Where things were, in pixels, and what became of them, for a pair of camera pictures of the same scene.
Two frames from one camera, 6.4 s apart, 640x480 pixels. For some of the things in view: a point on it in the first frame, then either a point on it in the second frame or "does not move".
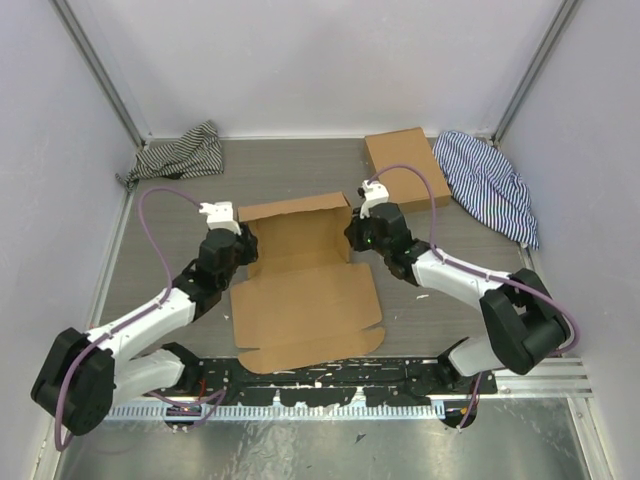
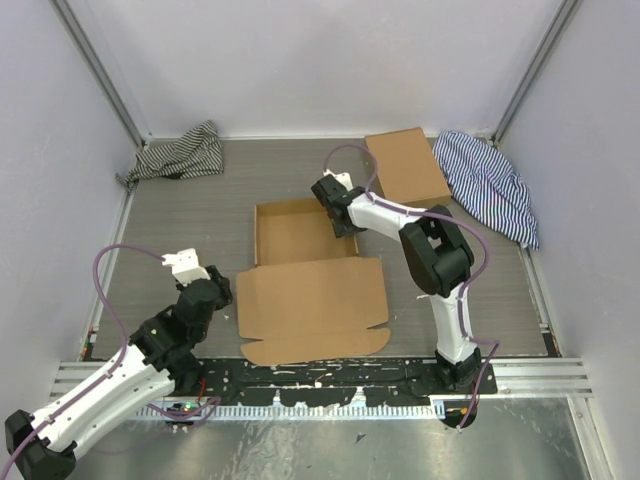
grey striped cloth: (195, 154) does not move
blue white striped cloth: (482, 181) does not move
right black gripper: (354, 230) → (346, 231)
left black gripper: (249, 244) → (227, 296)
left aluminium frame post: (101, 68) does not move
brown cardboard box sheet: (305, 304) does not move
